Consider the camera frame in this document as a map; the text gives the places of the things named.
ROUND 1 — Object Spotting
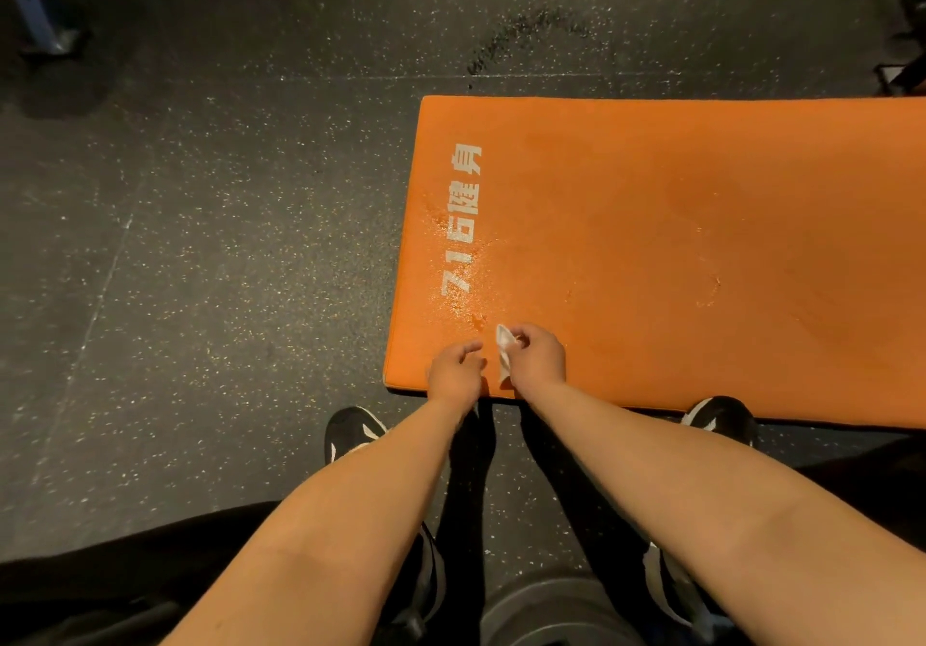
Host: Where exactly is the person's left forearm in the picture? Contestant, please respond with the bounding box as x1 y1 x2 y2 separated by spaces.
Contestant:
162 386 480 646

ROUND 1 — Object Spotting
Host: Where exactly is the person's right forearm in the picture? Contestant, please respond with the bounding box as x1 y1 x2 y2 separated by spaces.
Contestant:
514 376 926 646

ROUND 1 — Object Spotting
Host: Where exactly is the black white striped sneaker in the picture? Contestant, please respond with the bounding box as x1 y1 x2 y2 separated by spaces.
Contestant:
641 541 733 643
405 521 448 628

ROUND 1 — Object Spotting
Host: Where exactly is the black shoe with white stripes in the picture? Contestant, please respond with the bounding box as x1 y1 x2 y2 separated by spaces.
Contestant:
323 406 392 467
679 395 759 451

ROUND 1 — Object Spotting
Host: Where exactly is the white wipe cloth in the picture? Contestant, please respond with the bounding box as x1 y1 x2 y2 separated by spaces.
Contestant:
495 323 526 387

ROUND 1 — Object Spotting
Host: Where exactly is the blue and black gym equipment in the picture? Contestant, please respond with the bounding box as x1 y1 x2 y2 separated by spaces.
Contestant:
0 0 84 60

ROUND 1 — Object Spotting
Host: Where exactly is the orange exercise mat white print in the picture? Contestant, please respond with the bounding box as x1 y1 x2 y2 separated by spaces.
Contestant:
382 95 926 429

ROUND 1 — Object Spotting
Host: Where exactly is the person's right leg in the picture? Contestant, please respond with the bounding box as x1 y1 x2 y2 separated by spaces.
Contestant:
789 430 926 534

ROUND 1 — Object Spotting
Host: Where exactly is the person's leg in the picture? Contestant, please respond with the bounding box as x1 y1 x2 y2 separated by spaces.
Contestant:
0 499 290 646
789 430 926 534

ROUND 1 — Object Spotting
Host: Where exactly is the person's right hand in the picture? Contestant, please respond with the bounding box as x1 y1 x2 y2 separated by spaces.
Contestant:
501 323 568 398

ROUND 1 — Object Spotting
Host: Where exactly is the grey round weight plate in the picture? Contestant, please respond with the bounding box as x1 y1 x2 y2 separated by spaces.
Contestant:
479 572 648 646

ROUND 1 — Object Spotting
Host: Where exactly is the person's left leg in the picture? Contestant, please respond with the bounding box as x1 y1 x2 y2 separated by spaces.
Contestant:
0 499 290 646

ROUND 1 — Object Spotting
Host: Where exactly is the black metal equipment frame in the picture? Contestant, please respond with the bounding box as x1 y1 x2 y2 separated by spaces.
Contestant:
870 0 926 98

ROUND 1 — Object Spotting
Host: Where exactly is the person's left hand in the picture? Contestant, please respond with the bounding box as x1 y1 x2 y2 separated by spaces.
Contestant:
426 339 488 408

